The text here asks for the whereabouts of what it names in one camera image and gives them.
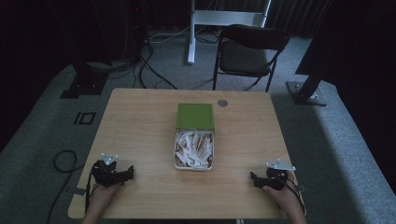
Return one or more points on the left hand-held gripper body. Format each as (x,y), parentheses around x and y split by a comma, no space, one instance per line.
(106,175)

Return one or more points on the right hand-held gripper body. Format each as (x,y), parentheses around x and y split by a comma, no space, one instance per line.
(274,180)

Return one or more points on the person's right hand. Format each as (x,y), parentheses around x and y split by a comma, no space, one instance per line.
(288,194)

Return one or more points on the person's left hand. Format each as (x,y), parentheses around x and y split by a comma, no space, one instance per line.
(102,196)

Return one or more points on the grey tape piece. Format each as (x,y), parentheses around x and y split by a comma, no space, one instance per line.
(80,191)

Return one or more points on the metal tin box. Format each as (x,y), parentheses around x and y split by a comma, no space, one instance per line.
(194,168)

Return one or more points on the pile of white paper packets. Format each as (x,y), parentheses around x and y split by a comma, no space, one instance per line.
(194,149)

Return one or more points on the grey round table grommet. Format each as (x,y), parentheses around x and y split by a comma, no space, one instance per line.
(222,102)

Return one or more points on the green box lid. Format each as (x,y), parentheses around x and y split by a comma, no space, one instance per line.
(195,115)

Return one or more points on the black stand with bolted base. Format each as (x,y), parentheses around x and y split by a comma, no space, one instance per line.
(306,93)

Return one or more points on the black stand with square base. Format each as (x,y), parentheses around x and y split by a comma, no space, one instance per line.
(84,81)

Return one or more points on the black folding chair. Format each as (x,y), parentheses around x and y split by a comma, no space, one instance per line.
(246,56)

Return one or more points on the black computer tower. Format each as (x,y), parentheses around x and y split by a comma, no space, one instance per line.
(135,28)

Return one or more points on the dark curtain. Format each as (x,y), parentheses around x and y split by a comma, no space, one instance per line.
(299,15)

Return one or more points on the white metal desk frame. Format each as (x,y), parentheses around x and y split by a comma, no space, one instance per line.
(199,18)

